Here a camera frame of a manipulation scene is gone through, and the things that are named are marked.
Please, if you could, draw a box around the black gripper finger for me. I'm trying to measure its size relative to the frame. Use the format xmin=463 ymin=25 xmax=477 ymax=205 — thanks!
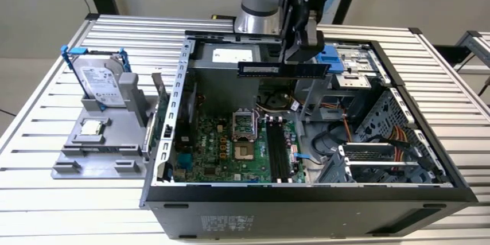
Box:
xmin=278 ymin=0 xmax=299 ymax=63
xmin=280 ymin=0 xmax=326 ymax=79

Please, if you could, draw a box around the blue plastic drive latch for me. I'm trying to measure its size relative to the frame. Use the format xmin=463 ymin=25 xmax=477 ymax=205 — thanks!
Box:
xmin=320 ymin=44 xmax=343 ymax=74

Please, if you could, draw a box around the metal drive cage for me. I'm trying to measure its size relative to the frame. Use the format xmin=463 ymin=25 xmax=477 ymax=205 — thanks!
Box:
xmin=294 ymin=42 xmax=383 ymax=121

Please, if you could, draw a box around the grey power supply unit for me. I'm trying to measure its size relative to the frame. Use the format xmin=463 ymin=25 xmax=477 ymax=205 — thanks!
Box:
xmin=190 ymin=42 xmax=263 ymax=114

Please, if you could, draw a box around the metal locking lever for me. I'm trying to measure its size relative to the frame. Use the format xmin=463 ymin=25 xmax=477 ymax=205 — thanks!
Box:
xmin=252 ymin=114 xmax=268 ymax=142

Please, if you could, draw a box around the metal socket cover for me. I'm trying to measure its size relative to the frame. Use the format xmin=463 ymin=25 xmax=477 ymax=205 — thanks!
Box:
xmin=232 ymin=108 xmax=258 ymax=140

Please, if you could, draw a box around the CPU socket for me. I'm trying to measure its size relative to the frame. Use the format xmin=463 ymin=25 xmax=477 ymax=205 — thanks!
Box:
xmin=234 ymin=141 xmax=256 ymax=161

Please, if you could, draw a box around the metal slat side table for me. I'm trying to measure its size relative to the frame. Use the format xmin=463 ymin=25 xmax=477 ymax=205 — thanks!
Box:
xmin=453 ymin=29 xmax=490 ymax=75

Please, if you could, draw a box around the green motherboard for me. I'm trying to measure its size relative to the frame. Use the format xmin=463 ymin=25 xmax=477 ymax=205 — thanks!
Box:
xmin=174 ymin=112 xmax=307 ymax=184

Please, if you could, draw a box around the metal disk bay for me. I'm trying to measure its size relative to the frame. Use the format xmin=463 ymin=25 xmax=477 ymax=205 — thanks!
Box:
xmin=316 ymin=141 xmax=437 ymax=184

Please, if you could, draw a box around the blue square board component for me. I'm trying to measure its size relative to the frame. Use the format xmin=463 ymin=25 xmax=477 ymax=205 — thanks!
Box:
xmin=176 ymin=154 xmax=192 ymax=169

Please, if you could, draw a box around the hard disk in blue carrier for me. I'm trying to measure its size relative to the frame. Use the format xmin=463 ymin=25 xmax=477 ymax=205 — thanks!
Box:
xmin=60 ymin=45 xmax=134 ymax=112

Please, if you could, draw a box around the grey parts rack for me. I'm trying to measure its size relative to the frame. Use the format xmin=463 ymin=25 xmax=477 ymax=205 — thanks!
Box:
xmin=51 ymin=72 xmax=162 ymax=180

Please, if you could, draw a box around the black PC case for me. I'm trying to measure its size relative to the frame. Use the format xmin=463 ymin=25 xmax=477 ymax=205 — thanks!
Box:
xmin=138 ymin=29 xmax=479 ymax=240

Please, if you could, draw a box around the silver CPU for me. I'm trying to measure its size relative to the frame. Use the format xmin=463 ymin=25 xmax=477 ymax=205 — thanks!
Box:
xmin=79 ymin=120 xmax=105 ymax=136

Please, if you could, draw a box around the thin orange wire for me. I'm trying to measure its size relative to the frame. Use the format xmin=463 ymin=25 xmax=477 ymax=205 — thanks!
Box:
xmin=342 ymin=114 xmax=353 ymax=144

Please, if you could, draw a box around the black cable bundle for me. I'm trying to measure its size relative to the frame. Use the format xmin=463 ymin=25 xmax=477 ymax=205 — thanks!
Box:
xmin=310 ymin=129 xmax=347 ymax=160

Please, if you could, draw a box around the red yellow wire bundle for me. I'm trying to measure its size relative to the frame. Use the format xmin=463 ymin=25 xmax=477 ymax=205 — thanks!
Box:
xmin=389 ymin=126 xmax=409 ymax=162

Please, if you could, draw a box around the graphics card with metal bracket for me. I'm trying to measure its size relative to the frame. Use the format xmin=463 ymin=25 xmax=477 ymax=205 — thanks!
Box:
xmin=142 ymin=68 xmax=171 ymax=162

